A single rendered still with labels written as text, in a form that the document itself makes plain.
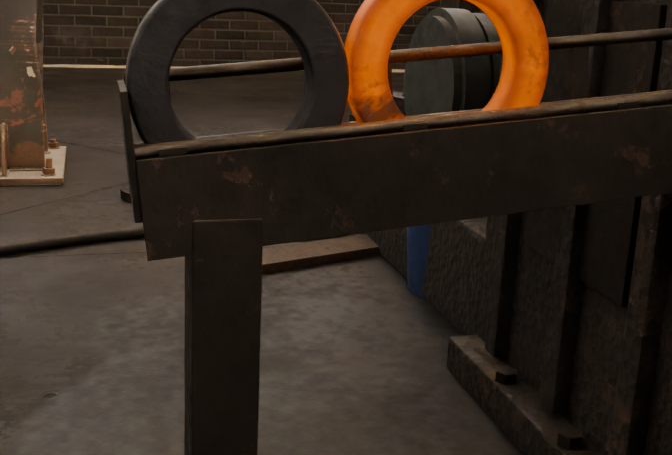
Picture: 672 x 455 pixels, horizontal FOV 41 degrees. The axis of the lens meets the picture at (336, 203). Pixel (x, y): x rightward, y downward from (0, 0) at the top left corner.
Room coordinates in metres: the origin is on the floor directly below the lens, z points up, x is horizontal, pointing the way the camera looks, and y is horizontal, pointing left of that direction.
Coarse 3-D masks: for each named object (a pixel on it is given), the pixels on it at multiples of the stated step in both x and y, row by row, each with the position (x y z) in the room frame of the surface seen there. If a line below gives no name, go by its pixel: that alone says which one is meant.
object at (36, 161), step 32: (0, 0) 3.05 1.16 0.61; (32, 0) 3.07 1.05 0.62; (0, 32) 3.05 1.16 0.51; (32, 32) 3.06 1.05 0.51; (0, 64) 3.05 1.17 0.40; (32, 64) 3.07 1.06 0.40; (0, 96) 3.05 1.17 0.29; (32, 96) 3.08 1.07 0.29; (0, 128) 3.04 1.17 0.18; (32, 128) 3.08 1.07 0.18; (0, 160) 3.05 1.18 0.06; (32, 160) 3.08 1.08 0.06; (64, 160) 3.26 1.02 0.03
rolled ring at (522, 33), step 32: (384, 0) 0.77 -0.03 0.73; (416, 0) 0.78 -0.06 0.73; (480, 0) 0.80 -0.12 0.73; (512, 0) 0.80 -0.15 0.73; (352, 32) 0.78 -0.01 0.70; (384, 32) 0.77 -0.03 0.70; (512, 32) 0.80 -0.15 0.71; (544, 32) 0.81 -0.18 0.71; (352, 64) 0.77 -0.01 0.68; (384, 64) 0.77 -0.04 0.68; (512, 64) 0.81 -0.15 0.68; (544, 64) 0.81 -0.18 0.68; (352, 96) 0.77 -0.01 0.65; (384, 96) 0.77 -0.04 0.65; (512, 96) 0.81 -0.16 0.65
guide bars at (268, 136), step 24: (648, 96) 0.83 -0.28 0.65; (408, 120) 0.76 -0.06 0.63; (432, 120) 0.77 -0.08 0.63; (456, 120) 0.77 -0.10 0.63; (480, 120) 0.78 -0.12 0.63; (504, 120) 0.79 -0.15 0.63; (168, 144) 0.71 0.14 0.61; (192, 144) 0.71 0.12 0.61; (216, 144) 0.72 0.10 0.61; (240, 144) 0.72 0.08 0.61; (264, 144) 0.73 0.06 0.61
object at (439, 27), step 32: (416, 32) 2.30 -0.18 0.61; (448, 32) 2.11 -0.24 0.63; (480, 32) 2.10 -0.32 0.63; (416, 64) 2.29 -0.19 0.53; (448, 64) 2.08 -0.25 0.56; (480, 64) 2.05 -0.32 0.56; (416, 96) 2.27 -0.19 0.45; (448, 96) 2.07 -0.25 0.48; (480, 96) 2.04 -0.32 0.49; (448, 224) 1.90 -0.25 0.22; (480, 224) 1.82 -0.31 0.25; (384, 256) 2.31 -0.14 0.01; (448, 256) 1.89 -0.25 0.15; (480, 256) 1.73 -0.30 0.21; (448, 288) 1.87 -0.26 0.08; (480, 288) 1.73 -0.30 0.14; (448, 320) 1.87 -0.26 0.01
